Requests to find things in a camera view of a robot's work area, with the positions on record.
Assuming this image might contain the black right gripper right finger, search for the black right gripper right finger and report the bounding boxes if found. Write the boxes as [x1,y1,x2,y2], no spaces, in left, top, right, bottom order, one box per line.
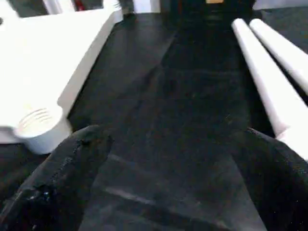
[230,126,308,231]

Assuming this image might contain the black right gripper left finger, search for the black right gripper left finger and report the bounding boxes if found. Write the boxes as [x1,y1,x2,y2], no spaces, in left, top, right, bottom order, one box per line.
[0,124,114,231]

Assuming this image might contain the white plastic table leg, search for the white plastic table leg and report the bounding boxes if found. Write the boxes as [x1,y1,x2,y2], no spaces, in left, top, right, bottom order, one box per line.
[231,18,308,162]
[249,18,308,95]

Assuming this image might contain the white plastic table top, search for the white plastic table top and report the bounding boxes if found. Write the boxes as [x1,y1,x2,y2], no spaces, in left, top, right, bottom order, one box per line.
[0,2,124,155]

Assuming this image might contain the black work mat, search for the black work mat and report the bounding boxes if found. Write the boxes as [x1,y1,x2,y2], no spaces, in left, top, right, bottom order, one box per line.
[0,5,308,231]

